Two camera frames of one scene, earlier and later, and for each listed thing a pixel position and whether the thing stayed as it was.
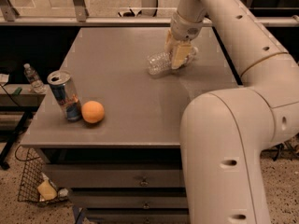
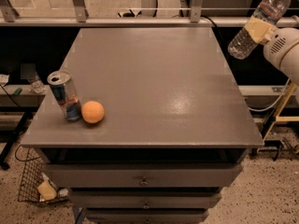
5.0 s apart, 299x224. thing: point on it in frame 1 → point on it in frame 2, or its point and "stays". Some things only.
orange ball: [92, 112] stays
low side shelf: [17, 108] stays
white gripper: [186, 30] → [277, 44]
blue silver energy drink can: [63, 86] stays
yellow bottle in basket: [47, 190] stays
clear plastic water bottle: [159, 63] → [271, 9]
